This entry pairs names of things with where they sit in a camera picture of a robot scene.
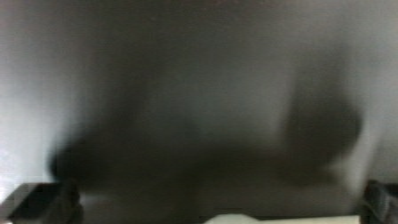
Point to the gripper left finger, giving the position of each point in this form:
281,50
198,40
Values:
43,203

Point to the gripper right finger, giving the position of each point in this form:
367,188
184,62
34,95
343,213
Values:
379,210

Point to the white cabinet body box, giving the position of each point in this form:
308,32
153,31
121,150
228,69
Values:
242,219

